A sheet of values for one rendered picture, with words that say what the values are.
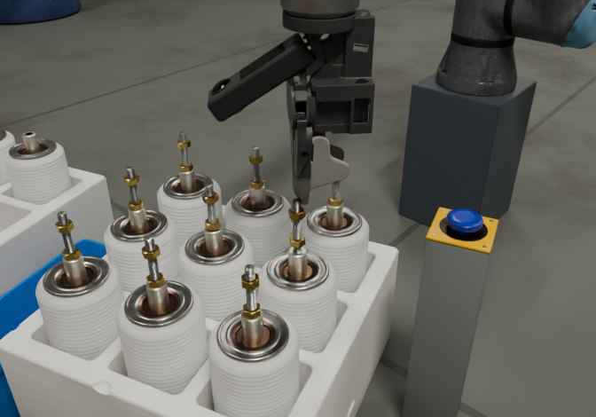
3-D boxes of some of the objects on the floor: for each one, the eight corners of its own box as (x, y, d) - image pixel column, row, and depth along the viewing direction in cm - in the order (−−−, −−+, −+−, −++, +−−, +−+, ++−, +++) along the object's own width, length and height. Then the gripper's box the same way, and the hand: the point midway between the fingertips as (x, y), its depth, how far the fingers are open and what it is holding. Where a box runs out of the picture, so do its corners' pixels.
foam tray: (190, 275, 108) (179, 193, 99) (389, 336, 94) (399, 247, 85) (28, 442, 77) (-8, 344, 68) (291, 568, 63) (289, 468, 54)
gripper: (381, 20, 51) (367, 221, 62) (362, 0, 59) (352, 180, 69) (286, 23, 50) (288, 225, 61) (278, 2, 58) (282, 184, 69)
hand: (298, 193), depth 64 cm, fingers closed
